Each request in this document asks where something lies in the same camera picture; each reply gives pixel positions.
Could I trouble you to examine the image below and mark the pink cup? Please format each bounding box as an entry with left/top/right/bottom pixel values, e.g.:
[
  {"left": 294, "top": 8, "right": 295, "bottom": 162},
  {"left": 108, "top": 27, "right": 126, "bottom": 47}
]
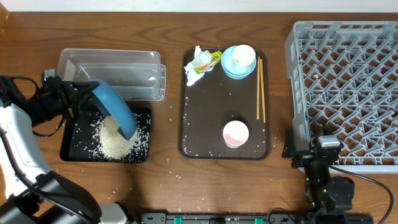
[{"left": 223, "top": 120, "right": 249, "bottom": 149}]

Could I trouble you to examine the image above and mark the clear plastic bin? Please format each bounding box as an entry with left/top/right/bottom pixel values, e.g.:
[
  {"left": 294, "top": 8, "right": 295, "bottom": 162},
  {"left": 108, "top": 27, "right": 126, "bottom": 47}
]
[{"left": 57, "top": 49, "right": 167, "bottom": 101}]

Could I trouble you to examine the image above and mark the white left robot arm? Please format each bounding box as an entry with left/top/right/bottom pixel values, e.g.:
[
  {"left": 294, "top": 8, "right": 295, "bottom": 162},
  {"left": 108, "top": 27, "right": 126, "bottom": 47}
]
[{"left": 1, "top": 69, "right": 136, "bottom": 223}]

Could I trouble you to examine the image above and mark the light blue bowl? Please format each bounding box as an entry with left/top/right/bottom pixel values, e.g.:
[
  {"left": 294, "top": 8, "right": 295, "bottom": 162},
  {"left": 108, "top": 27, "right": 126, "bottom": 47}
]
[{"left": 221, "top": 45, "right": 257, "bottom": 80}]

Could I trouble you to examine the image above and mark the grey dishwasher rack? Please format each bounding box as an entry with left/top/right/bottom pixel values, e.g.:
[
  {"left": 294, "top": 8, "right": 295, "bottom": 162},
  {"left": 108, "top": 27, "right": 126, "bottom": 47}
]
[{"left": 284, "top": 21, "right": 397, "bottom": 174}]

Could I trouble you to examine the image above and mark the left wooden chopstick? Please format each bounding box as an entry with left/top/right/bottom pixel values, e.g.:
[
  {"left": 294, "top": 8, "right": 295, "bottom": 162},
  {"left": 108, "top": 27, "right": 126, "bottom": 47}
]
[{"left": 256, "top": 57, "right": 261, "bottom": 120}]

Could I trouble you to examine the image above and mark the crumpled plastic snack wrapper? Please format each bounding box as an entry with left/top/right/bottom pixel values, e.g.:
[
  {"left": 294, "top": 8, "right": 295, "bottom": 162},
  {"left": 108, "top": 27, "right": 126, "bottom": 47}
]
[{"left": 184, "top": 45, "right": 223, "bottom": 86}]

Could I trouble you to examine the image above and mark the right wooden chopstick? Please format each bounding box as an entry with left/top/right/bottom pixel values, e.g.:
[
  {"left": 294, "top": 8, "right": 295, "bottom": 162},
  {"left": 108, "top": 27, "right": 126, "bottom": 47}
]
[{"left": 259, "top": 58, "right": 266, "bottom": 123}]

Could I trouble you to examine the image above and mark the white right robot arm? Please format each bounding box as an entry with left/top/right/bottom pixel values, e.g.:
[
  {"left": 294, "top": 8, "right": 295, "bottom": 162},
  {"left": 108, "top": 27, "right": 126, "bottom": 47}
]
[{"left": 282, "top": 130, "right": 354, "bottom": 224}]

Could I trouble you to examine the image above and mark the black waste tray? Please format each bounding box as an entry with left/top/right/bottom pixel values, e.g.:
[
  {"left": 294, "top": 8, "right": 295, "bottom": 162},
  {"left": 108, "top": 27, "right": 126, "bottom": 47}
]
[{"left": 60, "top": 105, "right": 152, "bottom": 163}]

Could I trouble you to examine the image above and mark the dark brown serving tray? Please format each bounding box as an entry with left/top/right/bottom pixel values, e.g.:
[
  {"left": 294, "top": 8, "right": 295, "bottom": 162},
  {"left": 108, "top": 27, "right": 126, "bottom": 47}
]
[{"left": 178, "top": 50, "right": 272, "bottom": 161}]

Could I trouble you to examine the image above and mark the wooden chopstick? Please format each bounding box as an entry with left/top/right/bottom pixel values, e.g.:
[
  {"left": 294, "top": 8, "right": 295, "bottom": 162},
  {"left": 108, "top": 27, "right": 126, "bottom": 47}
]
[
  {"left": 259, "top": 58, "right": 266, "bottom": 123},
  {"left": 256, "top": 57, "right": 261, "bottom": 120}
]

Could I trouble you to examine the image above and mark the dark blue plate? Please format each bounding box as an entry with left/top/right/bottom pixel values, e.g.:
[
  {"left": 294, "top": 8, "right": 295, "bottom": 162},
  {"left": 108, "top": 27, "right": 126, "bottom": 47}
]
[{"left": 89, "top": 79, "right": 136, "bottom": 140}]

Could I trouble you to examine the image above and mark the cream white cup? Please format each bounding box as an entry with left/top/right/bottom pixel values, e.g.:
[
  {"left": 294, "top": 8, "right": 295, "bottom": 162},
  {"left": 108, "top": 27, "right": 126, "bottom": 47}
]
[{"left": 232, "top": 45, "right": 256, "bottom": 72}]

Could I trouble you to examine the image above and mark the pile of white rice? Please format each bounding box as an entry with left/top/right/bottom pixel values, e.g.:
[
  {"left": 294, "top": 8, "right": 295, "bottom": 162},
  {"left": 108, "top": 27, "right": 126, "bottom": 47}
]
[{"left": 85, "top": 113, "right": 151, "bottom": 163}]

